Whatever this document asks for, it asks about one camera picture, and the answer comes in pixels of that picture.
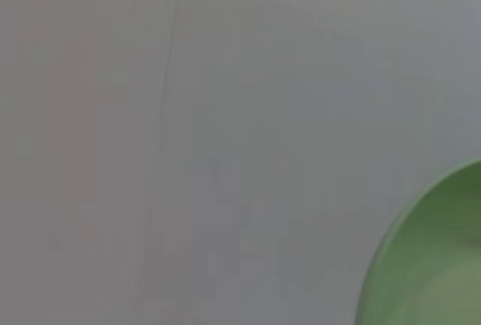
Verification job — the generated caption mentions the green round plate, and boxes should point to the green round plate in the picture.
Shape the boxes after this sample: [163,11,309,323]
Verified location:
[352,156,481,325]

